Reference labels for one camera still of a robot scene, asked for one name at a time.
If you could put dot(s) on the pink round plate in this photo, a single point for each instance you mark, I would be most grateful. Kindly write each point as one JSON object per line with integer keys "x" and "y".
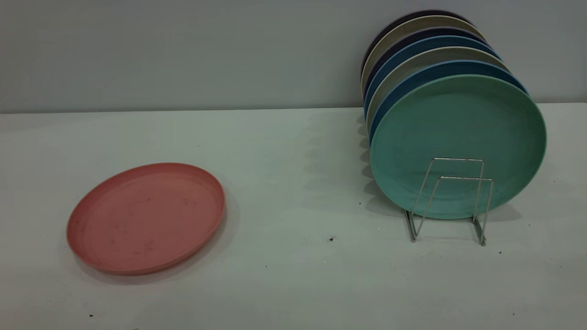
{"x": 146, "y": 220}

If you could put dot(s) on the green round plate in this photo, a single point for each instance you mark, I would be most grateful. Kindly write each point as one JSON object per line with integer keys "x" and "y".
{"x": 458, "y": 128}

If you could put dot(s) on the blue round plate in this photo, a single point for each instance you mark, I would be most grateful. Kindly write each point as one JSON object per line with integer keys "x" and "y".
{"x": 422, "y": 46}
{"x": 440, "y": 71}

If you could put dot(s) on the navy round plate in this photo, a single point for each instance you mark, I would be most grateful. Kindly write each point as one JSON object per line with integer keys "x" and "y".
{"x": 412, "y": 37}

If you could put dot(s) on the beige round plate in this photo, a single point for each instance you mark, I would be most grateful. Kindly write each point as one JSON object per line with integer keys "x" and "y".
{"x": 412, "y": 25}
{"x": 431, "y": 57}

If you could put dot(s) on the dark purple round plate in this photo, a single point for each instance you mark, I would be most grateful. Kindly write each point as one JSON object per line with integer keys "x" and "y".
{"x": 399, "y": 20}

